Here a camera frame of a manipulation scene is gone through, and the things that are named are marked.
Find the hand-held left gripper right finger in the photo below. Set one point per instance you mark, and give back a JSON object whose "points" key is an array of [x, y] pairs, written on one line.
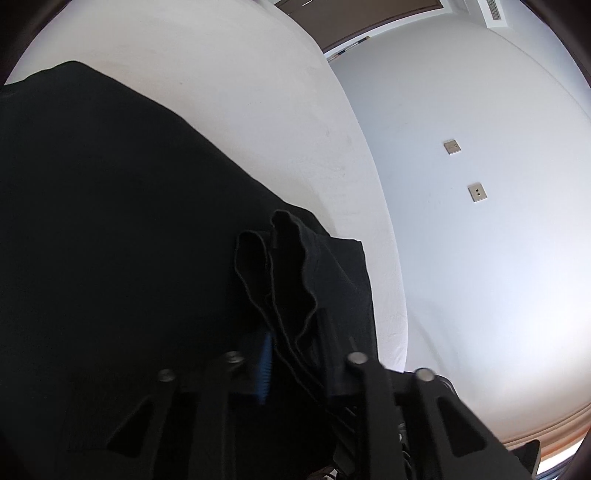
{"points": [[369, 397]]}

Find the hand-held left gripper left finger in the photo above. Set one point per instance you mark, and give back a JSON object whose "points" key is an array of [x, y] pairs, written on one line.
{"points": [[264, 364]]}

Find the black denim pants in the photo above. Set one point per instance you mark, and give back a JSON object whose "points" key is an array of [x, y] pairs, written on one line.
{"points": [[115, 230]]}

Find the white sheeted bed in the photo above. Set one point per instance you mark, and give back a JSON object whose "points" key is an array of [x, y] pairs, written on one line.
{"points": [[254, 92]]}

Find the brown door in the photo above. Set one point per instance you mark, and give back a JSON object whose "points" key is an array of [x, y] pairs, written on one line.
{"points": [[360, 14]]}

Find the ceiling air vent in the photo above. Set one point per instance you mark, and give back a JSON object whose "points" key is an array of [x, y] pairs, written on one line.
{"points": [[494, 9]]}

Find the brass wall plate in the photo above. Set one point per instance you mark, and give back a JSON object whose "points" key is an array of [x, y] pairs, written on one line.
{"points": [[477, 192], [452, 146]]}

